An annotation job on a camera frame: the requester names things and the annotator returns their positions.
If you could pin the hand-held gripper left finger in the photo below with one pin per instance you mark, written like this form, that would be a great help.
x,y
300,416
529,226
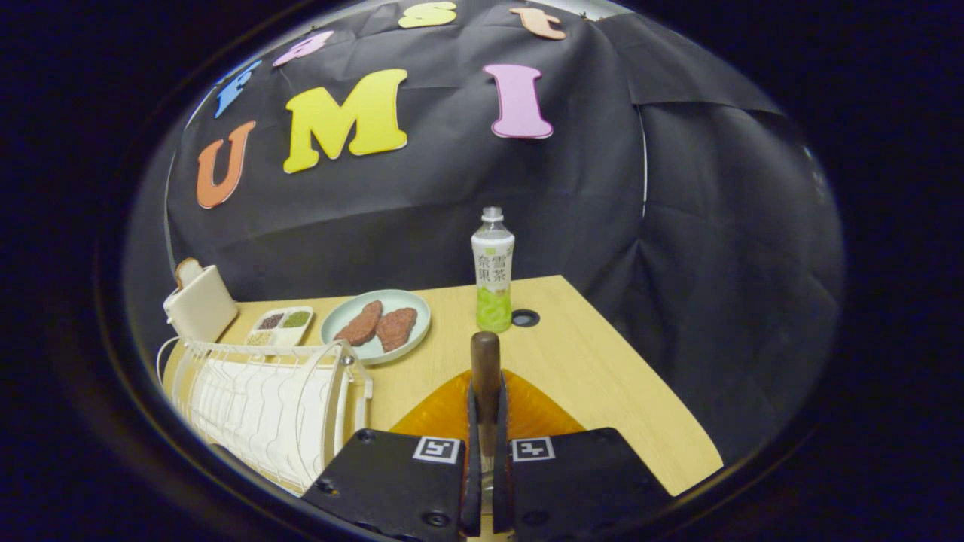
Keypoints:
x,y
473,482

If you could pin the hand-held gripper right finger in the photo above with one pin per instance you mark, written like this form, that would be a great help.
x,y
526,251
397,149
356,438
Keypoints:
x,y
500,482

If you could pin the pale green plate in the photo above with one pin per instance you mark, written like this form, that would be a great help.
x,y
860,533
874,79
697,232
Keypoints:
x,y
360,352

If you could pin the brown meat slice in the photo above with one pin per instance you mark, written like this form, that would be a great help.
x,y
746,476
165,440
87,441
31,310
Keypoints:
x,y
360,324
395,329

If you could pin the green tea bottle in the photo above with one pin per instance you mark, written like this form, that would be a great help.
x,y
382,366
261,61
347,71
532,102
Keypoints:
x,y
493,263

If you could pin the white divided grain tray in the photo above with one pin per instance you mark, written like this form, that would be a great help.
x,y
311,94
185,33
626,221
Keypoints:
x,y
290,335

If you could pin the black backdrop cloth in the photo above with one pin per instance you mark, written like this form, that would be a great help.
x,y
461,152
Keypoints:
x,y
376,226

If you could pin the white toaster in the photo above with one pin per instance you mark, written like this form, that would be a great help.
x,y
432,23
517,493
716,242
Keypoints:
x,y
199,305

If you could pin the brown bread slice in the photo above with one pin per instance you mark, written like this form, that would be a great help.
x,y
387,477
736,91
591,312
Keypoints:
x,y
187,269

